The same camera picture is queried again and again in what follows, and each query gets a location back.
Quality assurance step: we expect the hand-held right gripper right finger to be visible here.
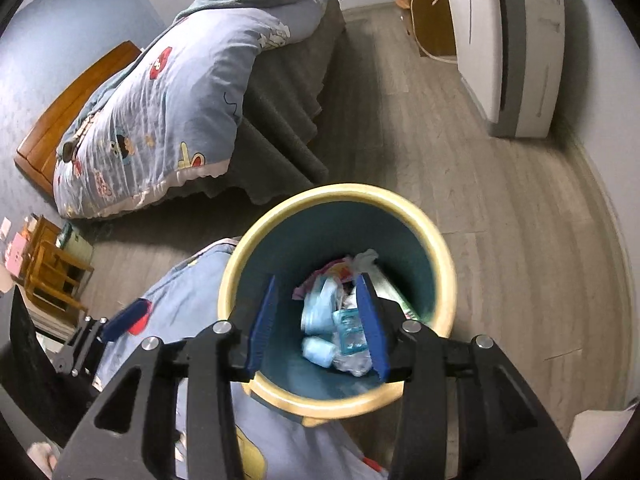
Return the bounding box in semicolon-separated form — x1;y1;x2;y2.
354;272;582;480

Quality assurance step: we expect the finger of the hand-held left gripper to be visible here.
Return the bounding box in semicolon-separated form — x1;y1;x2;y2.
100;299;153;341

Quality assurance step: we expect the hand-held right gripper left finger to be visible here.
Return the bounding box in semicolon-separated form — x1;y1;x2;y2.
52;274;279;480

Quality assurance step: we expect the teal blister pack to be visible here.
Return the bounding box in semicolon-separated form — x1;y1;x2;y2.
332;309;373;356

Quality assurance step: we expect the green white box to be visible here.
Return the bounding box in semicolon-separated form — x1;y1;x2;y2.
372;265;423;321

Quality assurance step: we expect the blue glove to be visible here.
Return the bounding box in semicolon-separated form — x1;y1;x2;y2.
300;280;346;336

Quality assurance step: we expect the light blue plastic item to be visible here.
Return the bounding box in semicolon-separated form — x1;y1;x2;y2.
301;336;341;367

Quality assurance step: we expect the white tissue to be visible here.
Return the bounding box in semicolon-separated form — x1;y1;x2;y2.
350;249;381;276

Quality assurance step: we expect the pink snack wrapper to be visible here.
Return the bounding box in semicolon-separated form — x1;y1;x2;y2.
292;257;356;301

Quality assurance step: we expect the teal trash can yellow rim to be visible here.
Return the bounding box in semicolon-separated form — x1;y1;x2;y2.
217;183;457;428

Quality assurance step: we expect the person's left hand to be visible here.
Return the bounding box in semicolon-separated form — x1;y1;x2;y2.
27;441;65;478

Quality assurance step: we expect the blue printed blanket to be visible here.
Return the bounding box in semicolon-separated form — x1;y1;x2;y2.
92;240;391;480

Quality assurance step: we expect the wooden stool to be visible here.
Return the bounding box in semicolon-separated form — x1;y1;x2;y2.
22;240;96;313

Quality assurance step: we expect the small white green bin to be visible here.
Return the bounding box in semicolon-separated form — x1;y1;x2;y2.
55;222;95;261

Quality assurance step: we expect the pink box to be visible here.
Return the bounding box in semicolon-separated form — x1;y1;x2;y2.
5;232;31;276

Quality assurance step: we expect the wooden nightstand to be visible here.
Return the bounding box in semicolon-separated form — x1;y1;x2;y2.
20;215;66;281

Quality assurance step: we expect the wooden bed headboard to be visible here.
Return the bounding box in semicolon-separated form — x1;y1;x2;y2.
14;41;143;196

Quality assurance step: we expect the dark grey bed skirt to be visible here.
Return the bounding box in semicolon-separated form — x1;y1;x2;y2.
200;0;348;206

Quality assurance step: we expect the bed with cartoon duvet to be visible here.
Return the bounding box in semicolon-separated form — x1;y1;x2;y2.
52;0;346;221

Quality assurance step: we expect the white cloth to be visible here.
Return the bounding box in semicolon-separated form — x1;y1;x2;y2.
565;407;636;461

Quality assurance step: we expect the white grey air purifier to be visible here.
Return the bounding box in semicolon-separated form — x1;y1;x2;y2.
440;0;566;140

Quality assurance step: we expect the wooden cabinet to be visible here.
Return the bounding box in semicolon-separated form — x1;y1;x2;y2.
390;0;458;58

